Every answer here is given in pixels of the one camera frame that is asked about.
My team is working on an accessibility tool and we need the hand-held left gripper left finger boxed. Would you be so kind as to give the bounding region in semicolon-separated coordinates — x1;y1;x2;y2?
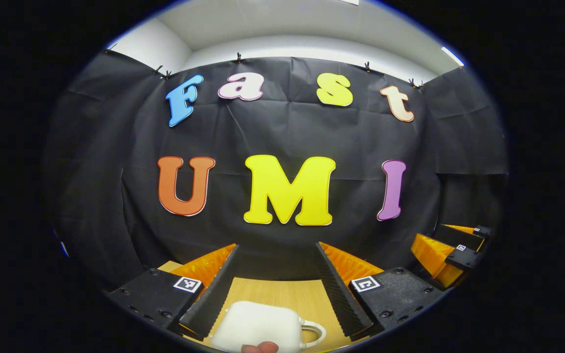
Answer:
106;244;240;342

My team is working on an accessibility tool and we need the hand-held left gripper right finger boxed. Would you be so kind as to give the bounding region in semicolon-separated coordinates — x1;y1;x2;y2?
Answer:
315;242;446;342

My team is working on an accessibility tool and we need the white suitcase with grey lining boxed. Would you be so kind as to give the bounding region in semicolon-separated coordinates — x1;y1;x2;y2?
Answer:
210;301;327;353

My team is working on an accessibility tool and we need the black backdrop cloth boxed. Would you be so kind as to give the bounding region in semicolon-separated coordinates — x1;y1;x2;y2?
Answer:
42;49;509;290

